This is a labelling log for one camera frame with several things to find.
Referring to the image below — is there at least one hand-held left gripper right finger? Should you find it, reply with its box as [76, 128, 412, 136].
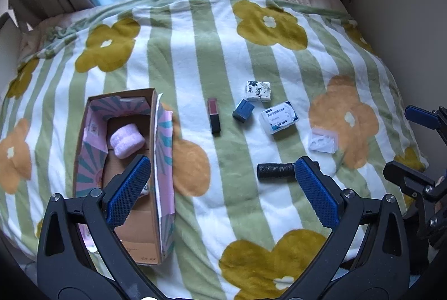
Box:
[294, 156, 411, 300]

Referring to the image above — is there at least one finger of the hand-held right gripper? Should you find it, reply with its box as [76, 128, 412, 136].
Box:
[405, 105, 447, 144]
[382, 160, 447, 241]

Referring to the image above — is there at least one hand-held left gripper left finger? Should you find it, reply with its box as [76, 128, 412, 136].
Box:
[37, 154, 152, 300]

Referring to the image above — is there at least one patterned cardboard box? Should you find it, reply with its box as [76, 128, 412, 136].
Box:
[72, 88, 177, 267]

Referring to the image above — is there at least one black garbage bag roll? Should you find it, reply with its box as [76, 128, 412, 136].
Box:
[257, 162, 297, 179]

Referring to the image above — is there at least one clear plastic case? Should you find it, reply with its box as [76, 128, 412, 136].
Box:
[308, 127, 339, 153]

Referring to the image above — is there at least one white plastic box blue label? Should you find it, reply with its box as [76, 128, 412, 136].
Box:
[259, 100, 300, 135]

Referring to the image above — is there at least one small blue box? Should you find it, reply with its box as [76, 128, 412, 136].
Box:
[233, 99, 255, 124]

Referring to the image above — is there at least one red lipstick with black cap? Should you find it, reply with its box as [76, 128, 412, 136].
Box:
[207, 98, 222, 136]

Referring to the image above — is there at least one floral tissue pack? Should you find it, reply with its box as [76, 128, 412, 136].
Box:
[245, 80, 272, 102]

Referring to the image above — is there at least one purple fluffy puff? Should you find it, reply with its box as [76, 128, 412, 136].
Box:
[110, 124, 144, 158]

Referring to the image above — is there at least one floral striped blanket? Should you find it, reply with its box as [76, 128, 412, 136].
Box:
[0, 0, 431, 300]

